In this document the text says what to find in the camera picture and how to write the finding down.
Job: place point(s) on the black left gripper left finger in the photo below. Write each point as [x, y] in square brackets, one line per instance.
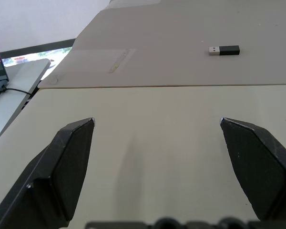
[59, 171]

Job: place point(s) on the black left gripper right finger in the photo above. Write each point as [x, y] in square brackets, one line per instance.
[259, 167]

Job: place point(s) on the grey side table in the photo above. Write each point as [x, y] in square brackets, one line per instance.
[16, 88]

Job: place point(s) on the black USB dongle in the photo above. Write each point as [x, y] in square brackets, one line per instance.
[224, 50]

